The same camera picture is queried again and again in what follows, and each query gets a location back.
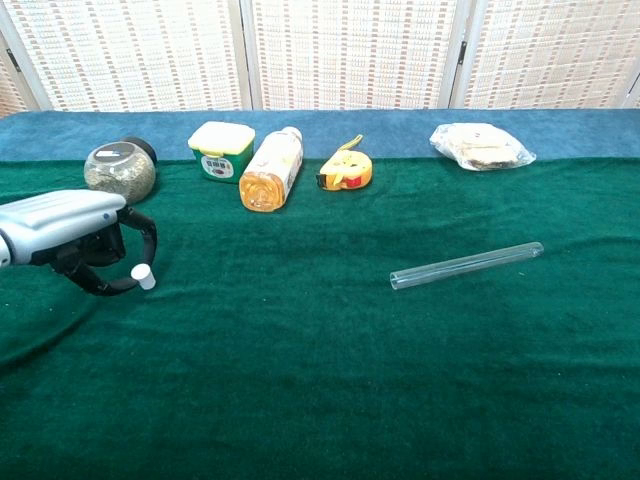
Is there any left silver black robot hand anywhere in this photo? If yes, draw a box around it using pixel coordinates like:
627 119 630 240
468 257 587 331
0 188 159 297

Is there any small white stopper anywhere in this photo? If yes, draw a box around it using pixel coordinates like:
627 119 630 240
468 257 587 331
130 264 157 291

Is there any yellow lidded container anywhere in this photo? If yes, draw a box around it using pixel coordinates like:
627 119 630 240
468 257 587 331
187 120 257 185

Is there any blue table cover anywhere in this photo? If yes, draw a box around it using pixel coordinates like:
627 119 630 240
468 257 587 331
0 108 640 162

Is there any clear bag of snacks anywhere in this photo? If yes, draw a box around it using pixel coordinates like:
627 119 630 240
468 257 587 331
429 122 537 173

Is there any yellow cartoon tape measure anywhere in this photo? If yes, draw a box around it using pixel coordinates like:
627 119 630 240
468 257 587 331
316 134 374 193

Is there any clear glass test tube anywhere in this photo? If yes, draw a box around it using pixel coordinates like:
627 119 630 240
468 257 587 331
389 241 545 292

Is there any orange drink plastic bottle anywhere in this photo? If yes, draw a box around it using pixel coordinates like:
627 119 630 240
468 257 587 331
238 126 305 213

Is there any dark green velvet cloth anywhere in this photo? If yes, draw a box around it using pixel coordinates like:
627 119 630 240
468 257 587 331
0 157 640 480

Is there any woven bamboo screen panel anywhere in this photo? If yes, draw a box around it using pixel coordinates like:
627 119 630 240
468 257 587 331
0 0 254 112
0 44 31 119
239 0 474 111
449 0 640 110

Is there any round grey jar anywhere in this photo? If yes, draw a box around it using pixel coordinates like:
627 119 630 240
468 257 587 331
83 136 158 205

